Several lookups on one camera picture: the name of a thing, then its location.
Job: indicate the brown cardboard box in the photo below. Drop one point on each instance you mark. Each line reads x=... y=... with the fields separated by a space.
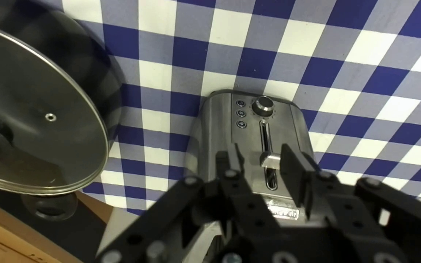
x=6 y=234

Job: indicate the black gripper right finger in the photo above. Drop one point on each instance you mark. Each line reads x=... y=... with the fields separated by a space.
x=357 y=214

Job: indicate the blue white checkered tablecloth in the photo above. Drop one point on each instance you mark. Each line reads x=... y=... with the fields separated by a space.
x=269 y=44

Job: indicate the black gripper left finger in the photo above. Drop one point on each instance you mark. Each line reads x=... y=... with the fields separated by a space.
x=249 y=214

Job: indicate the silver metal toaster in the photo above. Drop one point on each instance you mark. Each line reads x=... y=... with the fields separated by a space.
x=249 y=126

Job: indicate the black cooking pot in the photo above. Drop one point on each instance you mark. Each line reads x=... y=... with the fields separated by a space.
x=94 y=63

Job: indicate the glass pot lid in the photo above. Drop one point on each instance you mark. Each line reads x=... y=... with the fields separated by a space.
x=35 y=122

